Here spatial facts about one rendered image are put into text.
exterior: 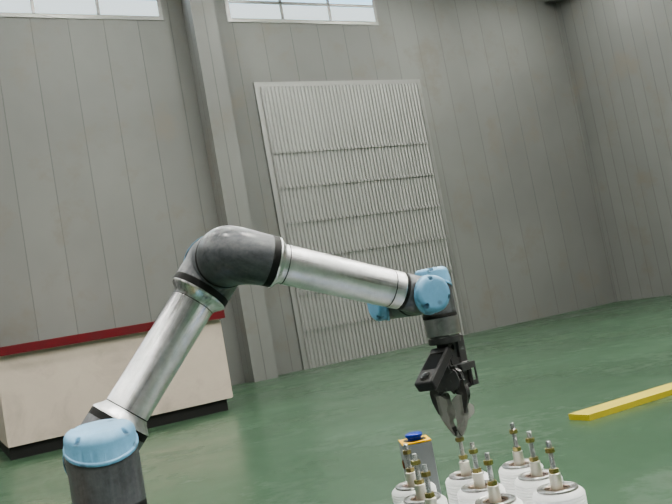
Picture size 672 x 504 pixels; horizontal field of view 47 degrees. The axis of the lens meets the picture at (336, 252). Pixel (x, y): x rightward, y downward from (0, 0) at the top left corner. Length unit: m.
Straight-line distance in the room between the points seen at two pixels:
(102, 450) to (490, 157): 10.49
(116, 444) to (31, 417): 4.81
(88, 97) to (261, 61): 2.25
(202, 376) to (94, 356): 0.87
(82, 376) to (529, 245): 7.39
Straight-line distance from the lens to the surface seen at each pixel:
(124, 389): 1.46
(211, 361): 6.39
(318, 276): 1.42
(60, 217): 8.86
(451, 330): 1.67
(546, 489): 1.53
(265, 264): 1.38
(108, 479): 1.31
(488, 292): 11.07
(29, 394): 6.11
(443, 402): 1.70
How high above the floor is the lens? 0.65
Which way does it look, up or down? 4 degrees up
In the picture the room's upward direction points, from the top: 10 degrees counter-clockwise
